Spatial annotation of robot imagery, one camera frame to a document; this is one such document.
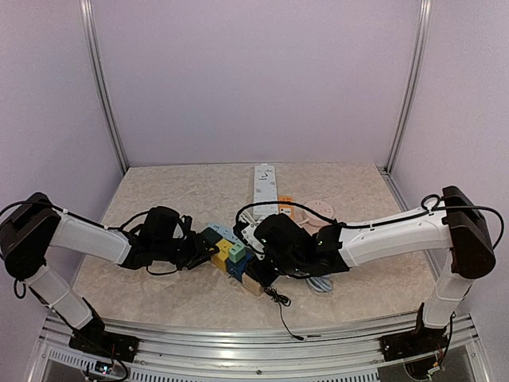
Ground aluminium front rail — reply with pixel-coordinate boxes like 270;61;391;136
25;314;493;381

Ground right aluminium frame post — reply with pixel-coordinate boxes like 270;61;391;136
384;0;433;177

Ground orange power adapter socket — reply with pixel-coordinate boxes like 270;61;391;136
278;196;295;220

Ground aluminium frame post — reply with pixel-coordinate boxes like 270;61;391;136
384;0;433;177
79;0;130;175

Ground black power adapter with cable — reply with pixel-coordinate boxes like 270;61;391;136
246;260;305;341

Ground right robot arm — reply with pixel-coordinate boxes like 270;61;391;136
246;186;499;353

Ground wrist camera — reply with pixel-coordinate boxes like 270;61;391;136
177;215;192;236
233;221;262;251

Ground dark green cube socket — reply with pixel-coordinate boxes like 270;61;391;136
200;227;223;245

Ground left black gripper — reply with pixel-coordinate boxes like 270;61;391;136
153;231;220;271

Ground beige cube socket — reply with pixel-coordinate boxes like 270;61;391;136
242;273;264;296

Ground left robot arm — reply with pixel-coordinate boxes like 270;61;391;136
1;193;219;354

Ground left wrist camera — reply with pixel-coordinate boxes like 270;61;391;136
177;215;192;236

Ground round pink power socket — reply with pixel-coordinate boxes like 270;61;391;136
297;200;335;234

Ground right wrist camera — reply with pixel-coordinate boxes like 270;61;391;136
233;221;262;251

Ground blue cube socket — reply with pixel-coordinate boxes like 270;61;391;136
226;252;253;283

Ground yellow cube socket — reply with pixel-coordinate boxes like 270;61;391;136
211;239;234;273

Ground left aluminium frame post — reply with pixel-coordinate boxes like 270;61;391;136
79;0;130;175

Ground mint green USB charger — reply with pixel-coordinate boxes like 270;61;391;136
228;244;246;263

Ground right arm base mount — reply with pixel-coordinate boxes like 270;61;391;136
379;328;448;362

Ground light blue power strip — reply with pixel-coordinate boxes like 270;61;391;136
207;223;242;244

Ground long white power strip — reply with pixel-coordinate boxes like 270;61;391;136
253;164;278;219

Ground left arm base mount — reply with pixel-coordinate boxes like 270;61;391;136
68;331;140;362

